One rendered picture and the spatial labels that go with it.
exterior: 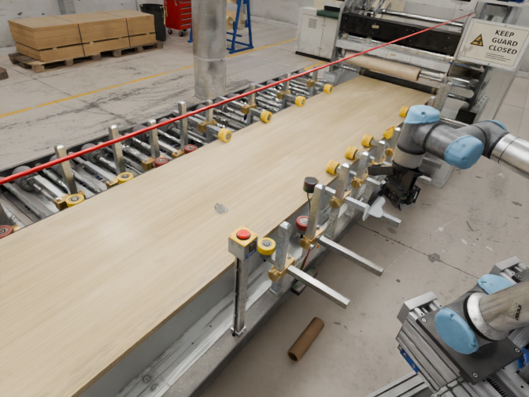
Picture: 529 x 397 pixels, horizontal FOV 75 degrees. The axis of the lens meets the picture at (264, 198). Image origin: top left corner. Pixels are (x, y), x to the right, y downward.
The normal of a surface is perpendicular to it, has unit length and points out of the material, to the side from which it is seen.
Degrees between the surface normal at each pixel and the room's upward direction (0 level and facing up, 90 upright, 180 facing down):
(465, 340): 97
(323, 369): 0
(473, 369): 0
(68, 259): 0
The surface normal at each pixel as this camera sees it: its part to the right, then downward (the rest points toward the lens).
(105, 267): 0.07, -0.80
